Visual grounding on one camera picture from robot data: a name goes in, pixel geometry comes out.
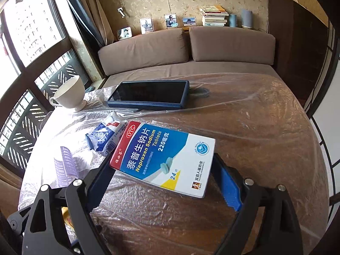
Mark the white blue medicine box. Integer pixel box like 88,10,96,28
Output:
110,121,215,199

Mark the photo frame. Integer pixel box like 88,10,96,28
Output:
117,27,133,41
182,17,197,27
140,18,154,35
164,14,179,29

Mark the brown sofa cushion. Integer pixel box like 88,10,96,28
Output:
189,27,275,65
98,29,189,75

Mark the leftmost photo frame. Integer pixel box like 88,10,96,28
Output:
117,27,133,41

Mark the blue cylindrical cup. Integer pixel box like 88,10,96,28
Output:
229,14,237,28

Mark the white teacup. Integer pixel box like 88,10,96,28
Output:
49,75,87,112

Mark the dark tablet in blue case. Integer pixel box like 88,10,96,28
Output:
107,80,190,111

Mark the yellow small cup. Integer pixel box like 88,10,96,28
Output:
61,207,74,229

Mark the left brown sofa cushion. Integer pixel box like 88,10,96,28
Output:
98,29,189,75

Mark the wall hook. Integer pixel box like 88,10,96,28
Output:
117,7,126,18

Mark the purple plastic hair roller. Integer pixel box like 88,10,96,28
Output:
54,146,80,188

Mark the right brown sofa cushion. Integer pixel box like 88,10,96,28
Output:
189,27,275,65

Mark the grey cylindrical speaker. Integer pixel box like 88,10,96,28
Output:
241,9,253,29

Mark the dark wooden cabinet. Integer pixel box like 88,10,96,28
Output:
268,0,328,105

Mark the brown sofa seat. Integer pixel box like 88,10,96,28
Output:
103,61,279,88

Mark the blue white tissue packet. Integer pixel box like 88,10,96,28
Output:
85,112,128,156

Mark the stack of books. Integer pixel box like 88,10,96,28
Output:
199,5,229,27

